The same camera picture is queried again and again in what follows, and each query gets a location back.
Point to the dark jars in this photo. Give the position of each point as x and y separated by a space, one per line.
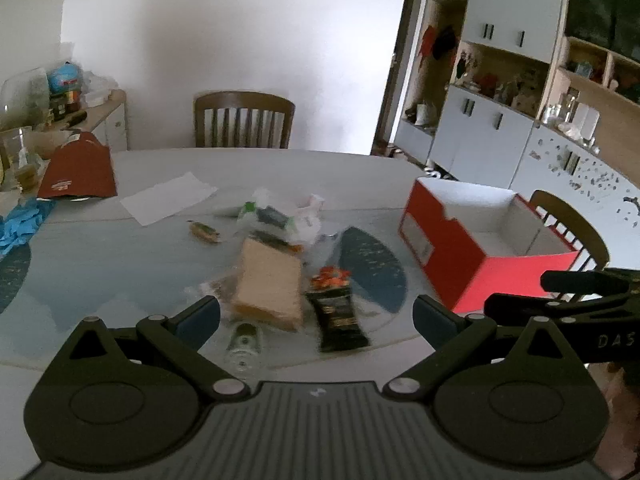
65 106

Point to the black snack packet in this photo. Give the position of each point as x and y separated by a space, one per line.
337 317

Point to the clear plastic bag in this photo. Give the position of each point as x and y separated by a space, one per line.
97 87

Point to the small candy bar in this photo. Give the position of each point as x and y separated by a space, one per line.
204 231

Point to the dark blue leaf-shaped mat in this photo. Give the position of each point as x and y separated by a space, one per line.
367 267

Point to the white green plastic packet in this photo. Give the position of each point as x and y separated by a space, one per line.
275 217

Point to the red hanging cloth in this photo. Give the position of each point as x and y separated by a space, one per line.
427 42

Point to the red cardboard box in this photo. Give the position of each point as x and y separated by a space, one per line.
500 280

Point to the white paper sheet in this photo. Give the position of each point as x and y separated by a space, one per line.
165 197

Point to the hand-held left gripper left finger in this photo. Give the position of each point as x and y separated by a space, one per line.
200 316

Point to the white sideboard wooden top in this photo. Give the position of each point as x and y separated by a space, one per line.
112 120

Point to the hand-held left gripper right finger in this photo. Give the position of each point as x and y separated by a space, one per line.
434 317

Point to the white tube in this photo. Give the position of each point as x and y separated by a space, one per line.
227 211

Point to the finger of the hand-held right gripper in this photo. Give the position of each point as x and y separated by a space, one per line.
520 306
580 281

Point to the wooden chair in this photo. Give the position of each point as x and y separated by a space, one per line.
575 230
242 102

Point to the white shoe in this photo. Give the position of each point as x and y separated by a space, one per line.
440 174

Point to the sliced bread packet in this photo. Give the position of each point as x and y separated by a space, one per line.
270 280

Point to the white wall cabinet unit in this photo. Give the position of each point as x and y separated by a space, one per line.
505 5

